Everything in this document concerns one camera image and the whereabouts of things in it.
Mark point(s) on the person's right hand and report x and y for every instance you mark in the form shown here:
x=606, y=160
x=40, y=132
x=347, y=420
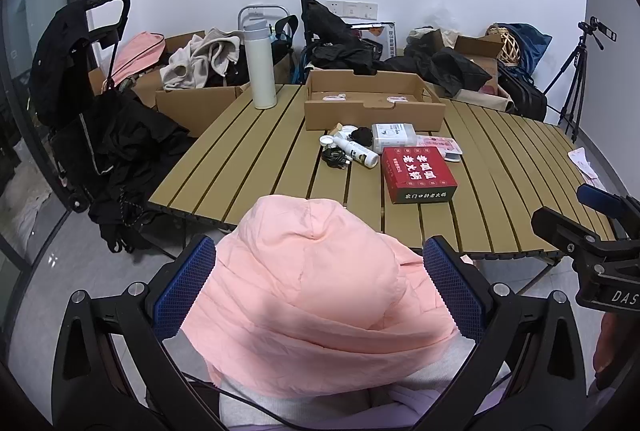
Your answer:
x=606, y=346

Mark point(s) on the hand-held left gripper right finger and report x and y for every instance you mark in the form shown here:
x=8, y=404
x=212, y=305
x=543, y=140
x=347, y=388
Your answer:
x=452, y=286

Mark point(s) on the pile of black clothes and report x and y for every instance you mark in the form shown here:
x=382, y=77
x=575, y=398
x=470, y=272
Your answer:
x=135, y=146

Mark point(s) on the black jacket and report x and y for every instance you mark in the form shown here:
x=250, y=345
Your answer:
x=450, y=68

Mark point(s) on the white metal frame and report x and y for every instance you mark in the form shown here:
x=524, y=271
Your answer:
x=260, y=6

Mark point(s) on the pink floral box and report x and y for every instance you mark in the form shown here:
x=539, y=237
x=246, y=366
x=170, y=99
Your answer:
x=437, y=142

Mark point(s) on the dark blue bag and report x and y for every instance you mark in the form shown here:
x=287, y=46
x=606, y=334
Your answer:
x=532, y=42

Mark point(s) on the heap of black garments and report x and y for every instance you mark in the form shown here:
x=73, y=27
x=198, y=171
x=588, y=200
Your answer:
x=345, y=53

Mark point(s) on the open cardboard box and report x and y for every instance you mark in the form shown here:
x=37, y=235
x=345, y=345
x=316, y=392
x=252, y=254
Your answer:
x=475, y=47

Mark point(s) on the printed white carton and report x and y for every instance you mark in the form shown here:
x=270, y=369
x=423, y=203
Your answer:
x=382, y=33

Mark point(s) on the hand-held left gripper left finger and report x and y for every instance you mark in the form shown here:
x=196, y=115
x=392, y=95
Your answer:
x=185, y=283

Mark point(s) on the black backpack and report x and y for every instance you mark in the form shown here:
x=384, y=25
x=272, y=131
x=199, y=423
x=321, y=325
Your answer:
x=525, y=96

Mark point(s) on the black tripod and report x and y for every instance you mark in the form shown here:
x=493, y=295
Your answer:
x=577, y=66

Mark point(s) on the beige garment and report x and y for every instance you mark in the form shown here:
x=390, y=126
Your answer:
x=200, y=61

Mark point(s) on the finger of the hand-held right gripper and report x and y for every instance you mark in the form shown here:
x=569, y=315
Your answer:
x=560, y=223
x=595, y=198

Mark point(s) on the cardboard box with clothes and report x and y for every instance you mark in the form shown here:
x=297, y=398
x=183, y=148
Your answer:
x=195, y=111

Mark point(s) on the white wall outlet strip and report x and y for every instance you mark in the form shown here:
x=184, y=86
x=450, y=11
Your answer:
x=352, y=9

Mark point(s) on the beige cloth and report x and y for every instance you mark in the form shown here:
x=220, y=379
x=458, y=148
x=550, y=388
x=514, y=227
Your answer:
x=442, y=38

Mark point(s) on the pink cloth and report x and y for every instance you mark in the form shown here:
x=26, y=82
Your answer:
x=137, y=56

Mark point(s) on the white wet wipes pack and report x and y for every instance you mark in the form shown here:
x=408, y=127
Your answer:
x=395, y=138

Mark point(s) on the shallow cardboard tray box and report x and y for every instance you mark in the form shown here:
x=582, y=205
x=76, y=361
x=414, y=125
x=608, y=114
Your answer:
x=370, y=118

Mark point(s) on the white spray bottle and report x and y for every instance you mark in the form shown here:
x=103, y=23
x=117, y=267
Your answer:
x=357, y=152

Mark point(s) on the red printed box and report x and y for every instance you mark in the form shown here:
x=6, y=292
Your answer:
x=415, y=171

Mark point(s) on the white thermos bottle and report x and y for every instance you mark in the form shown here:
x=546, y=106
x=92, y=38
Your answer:
x=262, y=71

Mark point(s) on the pink padded jacket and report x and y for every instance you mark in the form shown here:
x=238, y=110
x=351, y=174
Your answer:
x=320, y=291

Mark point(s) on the black folding trolley cart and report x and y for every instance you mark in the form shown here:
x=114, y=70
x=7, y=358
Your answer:
x=65, y=61

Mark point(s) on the black cloth on trolley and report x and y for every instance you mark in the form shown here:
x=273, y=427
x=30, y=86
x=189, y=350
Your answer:
x=325, y=23

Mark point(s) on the light grey clothing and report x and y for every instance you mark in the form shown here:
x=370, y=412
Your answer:
x=260, y=406

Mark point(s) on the blue and black bag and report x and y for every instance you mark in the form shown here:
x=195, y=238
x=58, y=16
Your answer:
x=285, y=42

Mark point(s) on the wicker basket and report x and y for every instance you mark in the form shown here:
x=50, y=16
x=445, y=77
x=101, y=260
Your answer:
x=507, y=43

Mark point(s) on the pink printed paper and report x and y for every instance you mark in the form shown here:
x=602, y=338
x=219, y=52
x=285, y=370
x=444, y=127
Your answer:
x=580, y=158

